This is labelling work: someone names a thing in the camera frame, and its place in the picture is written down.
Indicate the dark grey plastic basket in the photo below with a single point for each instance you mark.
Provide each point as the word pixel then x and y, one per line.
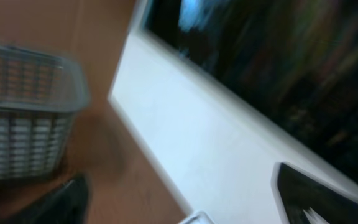
pixel 40 96

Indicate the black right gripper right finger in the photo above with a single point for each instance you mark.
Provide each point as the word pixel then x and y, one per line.
pixel 303 198

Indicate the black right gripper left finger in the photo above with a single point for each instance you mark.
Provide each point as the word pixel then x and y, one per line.
pixel 65 204

